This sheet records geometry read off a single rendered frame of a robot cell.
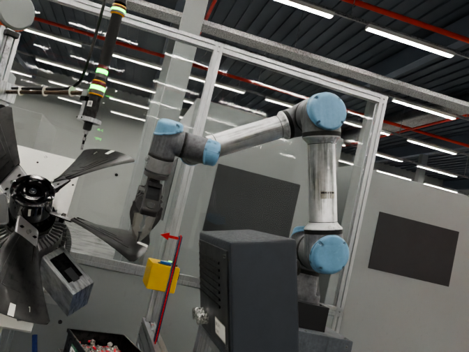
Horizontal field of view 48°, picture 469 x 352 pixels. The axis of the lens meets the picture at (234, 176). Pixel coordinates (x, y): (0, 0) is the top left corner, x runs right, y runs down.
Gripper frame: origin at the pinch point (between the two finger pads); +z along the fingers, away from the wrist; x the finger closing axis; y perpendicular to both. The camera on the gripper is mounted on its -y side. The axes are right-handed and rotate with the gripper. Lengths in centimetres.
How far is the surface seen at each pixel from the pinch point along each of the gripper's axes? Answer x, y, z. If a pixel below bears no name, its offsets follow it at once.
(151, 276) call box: -9.9, 21.6, 20.7
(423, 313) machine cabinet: -312, 278, 114
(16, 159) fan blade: 39.4, 13.6, -10.3
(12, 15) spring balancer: 63, 79, -48
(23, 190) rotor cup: 33.9, 1.6, -5.5
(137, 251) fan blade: -0.1, -5.8, 1.6
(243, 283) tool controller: -10, -74, -24
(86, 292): 10.1, -1.7, 19.0
